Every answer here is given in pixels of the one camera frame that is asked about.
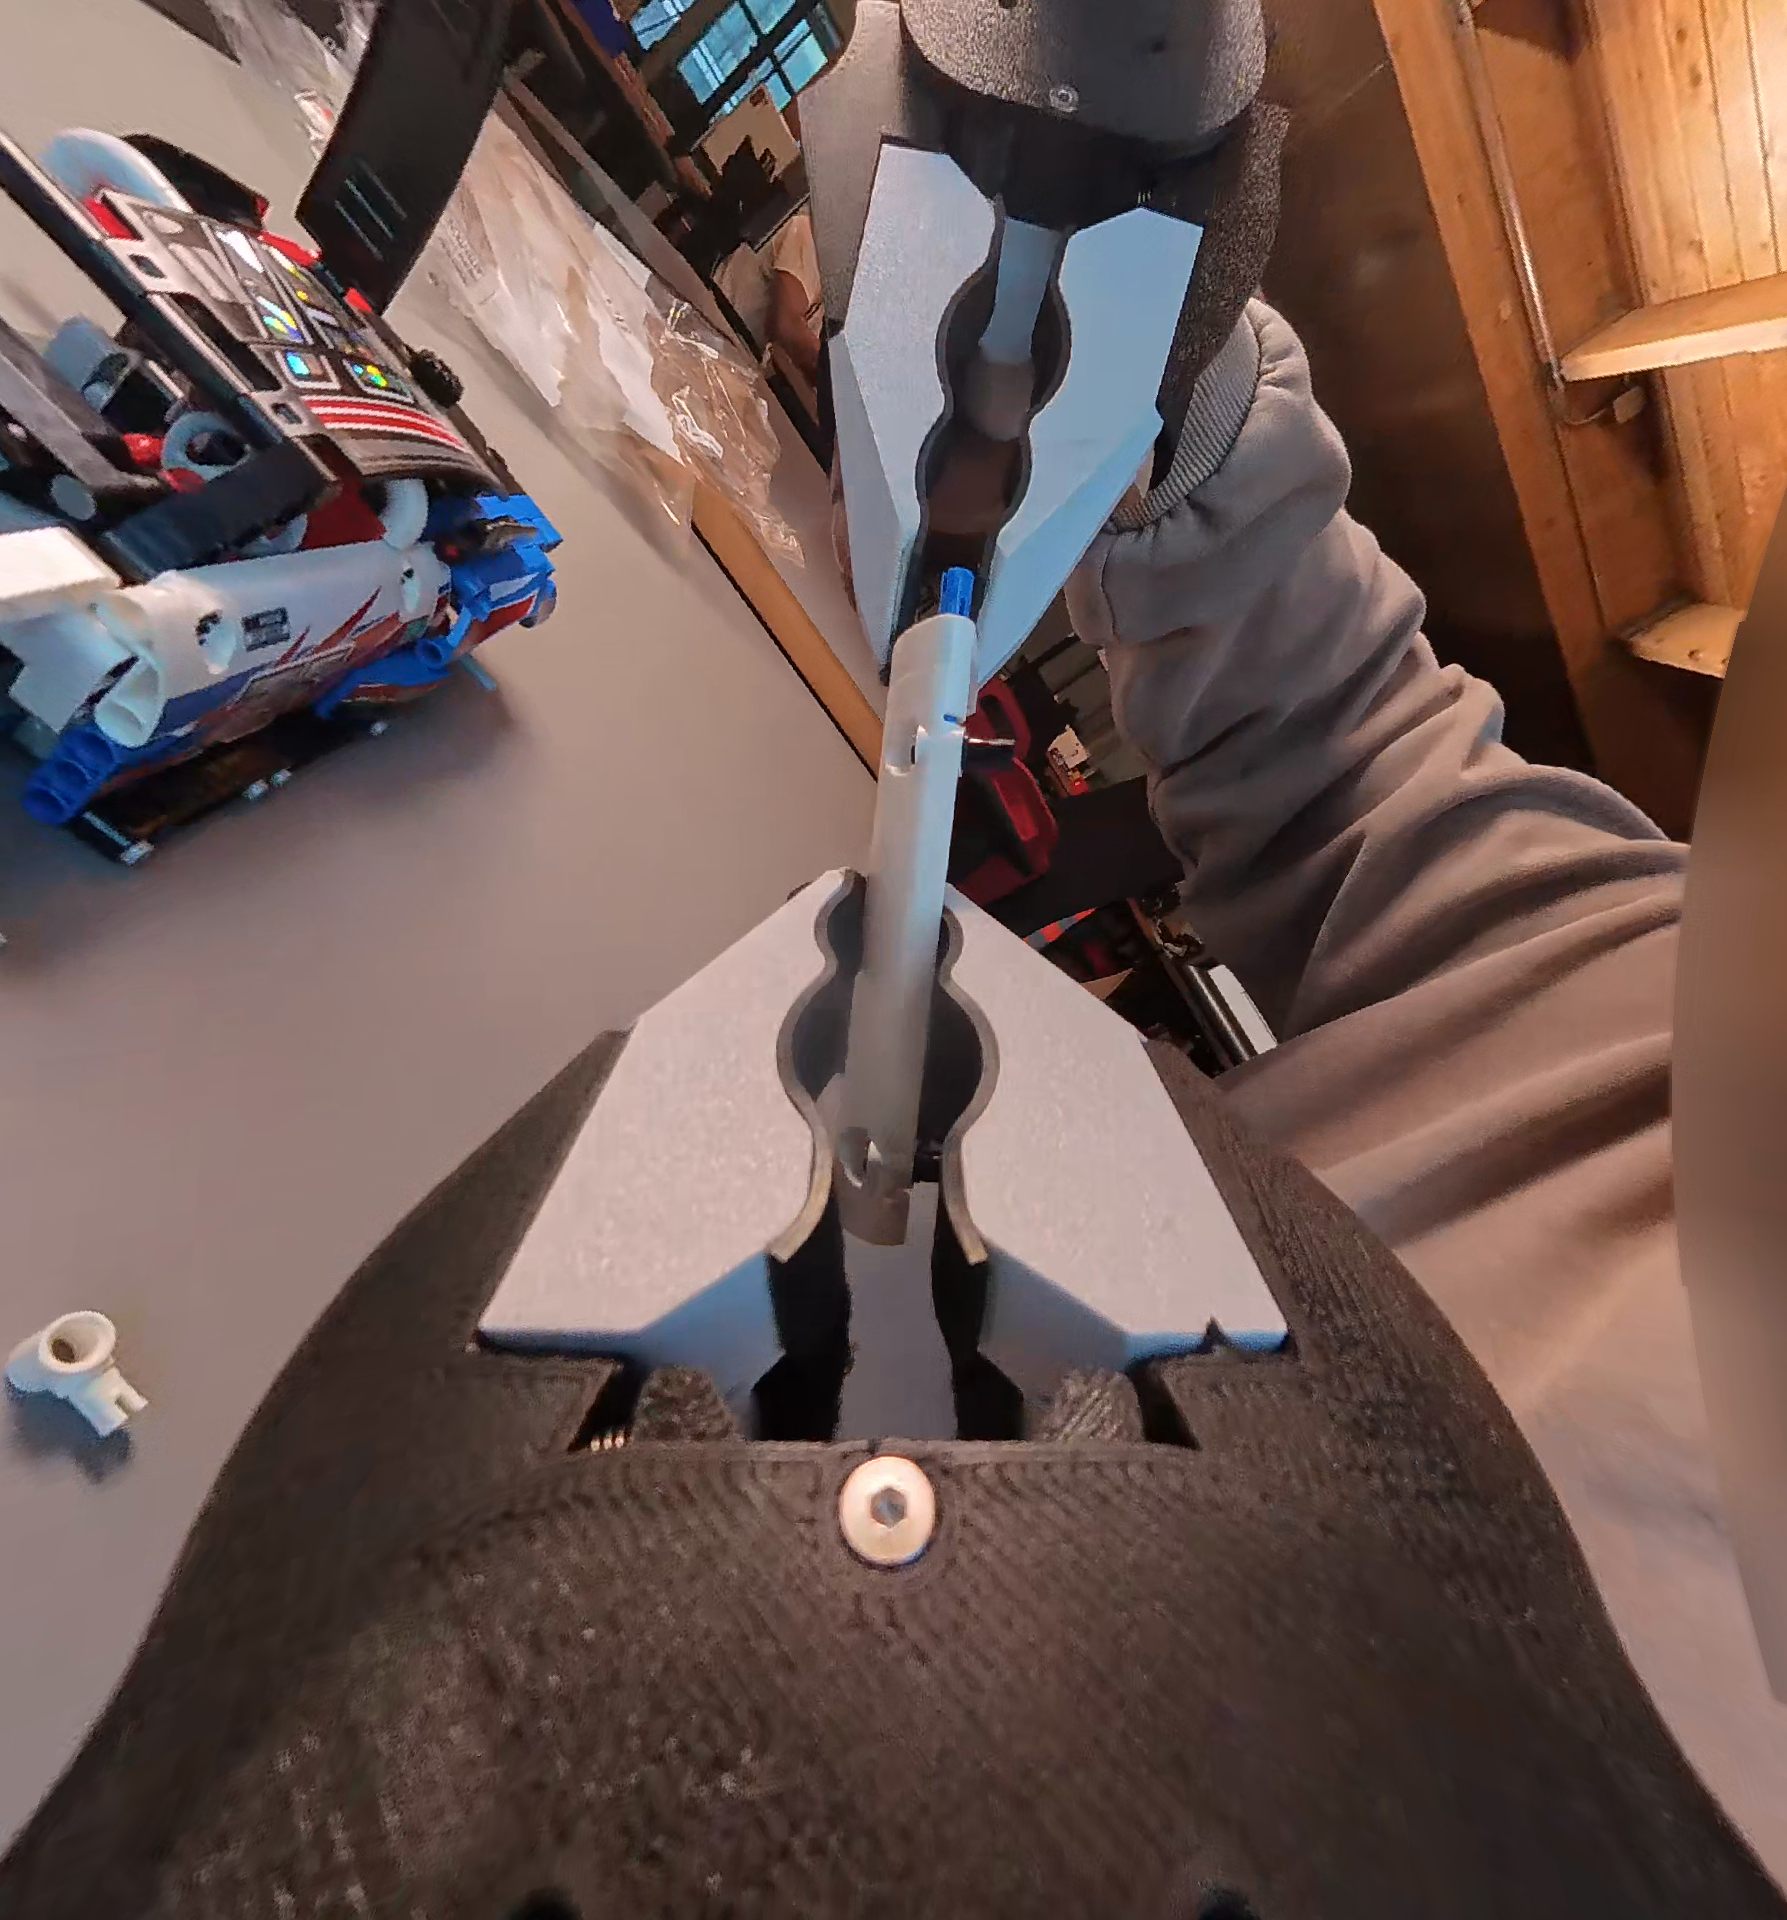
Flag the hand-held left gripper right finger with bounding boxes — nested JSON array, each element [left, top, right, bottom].
[[916, 884, 1290, 1397]]

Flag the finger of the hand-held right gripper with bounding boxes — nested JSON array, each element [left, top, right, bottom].
[[968, 209, 1206, 685], [827, 136, 1002, 685]]

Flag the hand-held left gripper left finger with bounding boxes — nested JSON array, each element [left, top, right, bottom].
[[477, 868, 877, 1397]]

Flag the red and white lego panel assembly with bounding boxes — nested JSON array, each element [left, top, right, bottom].
[[832, 566, 1018, 1251]]

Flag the person's right forearm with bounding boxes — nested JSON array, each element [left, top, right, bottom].
[[1066, 301, 1696, 1248]]

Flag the small white lego connector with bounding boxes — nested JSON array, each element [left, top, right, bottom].
[[6, 1309, 149, 1436]]

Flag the lego race car model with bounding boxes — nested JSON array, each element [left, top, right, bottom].
[[0, 123, 561, 963]]

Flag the crumpled clear plastic bags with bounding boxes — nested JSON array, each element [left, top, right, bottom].
[[429, 136, 807, 563]]

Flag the person's beige sweatshirt torso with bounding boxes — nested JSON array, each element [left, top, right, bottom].
[[1224, 1035, 1787, 1920]]

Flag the wooden wall shelf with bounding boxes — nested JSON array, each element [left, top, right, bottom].
[[1560, 268, 1787, 384]]

